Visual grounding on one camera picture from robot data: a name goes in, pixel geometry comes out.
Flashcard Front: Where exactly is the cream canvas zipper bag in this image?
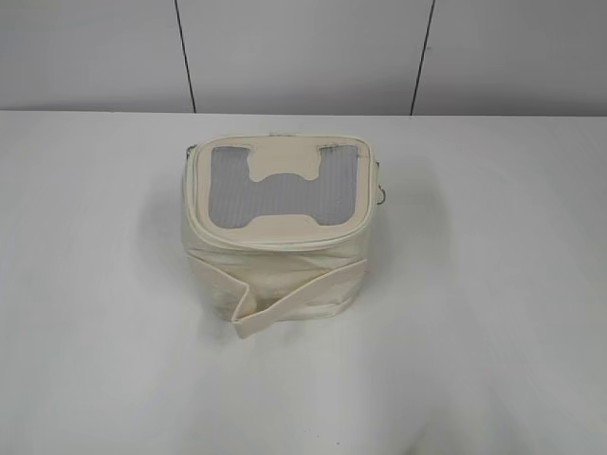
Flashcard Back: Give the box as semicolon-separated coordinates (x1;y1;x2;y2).
181;135;385;338

